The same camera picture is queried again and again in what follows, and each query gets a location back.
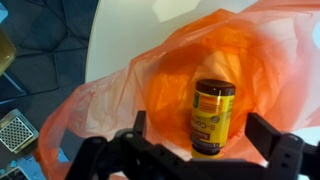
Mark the olive yellow box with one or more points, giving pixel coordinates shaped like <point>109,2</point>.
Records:
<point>5,53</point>

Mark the yellow and brown bottle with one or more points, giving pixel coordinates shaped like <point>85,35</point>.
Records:
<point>213,113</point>

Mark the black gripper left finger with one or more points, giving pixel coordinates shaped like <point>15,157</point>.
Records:
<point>140,123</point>

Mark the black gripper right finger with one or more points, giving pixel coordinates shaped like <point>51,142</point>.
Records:
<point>263,133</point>

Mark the blue printed papers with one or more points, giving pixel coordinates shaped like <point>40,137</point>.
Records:
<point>30,170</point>

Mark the metal mesh object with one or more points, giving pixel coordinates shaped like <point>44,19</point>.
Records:
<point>15,133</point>

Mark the orange plastic bag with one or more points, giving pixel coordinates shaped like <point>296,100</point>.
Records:
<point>166,83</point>

